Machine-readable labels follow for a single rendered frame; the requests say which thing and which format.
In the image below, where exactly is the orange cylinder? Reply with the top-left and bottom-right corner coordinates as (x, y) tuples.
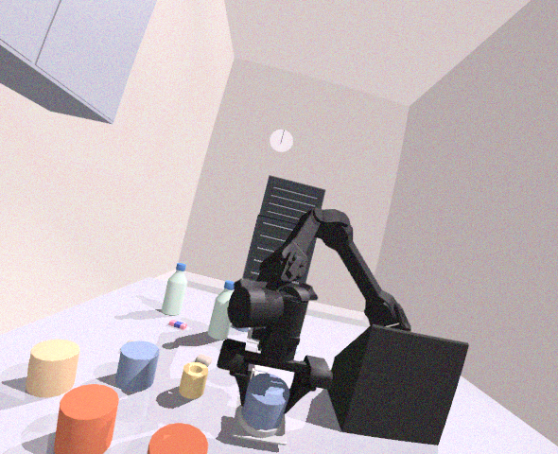
(54, 384), (119, 454)
(147, 423), (208, 454)

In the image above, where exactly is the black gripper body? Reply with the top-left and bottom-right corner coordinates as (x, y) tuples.
(217, 325), (333, 390)

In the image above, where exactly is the beige cylinder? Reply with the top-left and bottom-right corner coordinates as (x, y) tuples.
(26, 339), (80, 398)

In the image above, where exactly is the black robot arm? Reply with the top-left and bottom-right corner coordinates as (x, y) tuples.
(227, 207), (411, 352)

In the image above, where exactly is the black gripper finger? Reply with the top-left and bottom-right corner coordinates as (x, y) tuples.
(284, 373), (317, 413)
(230, 367), (249, 406)

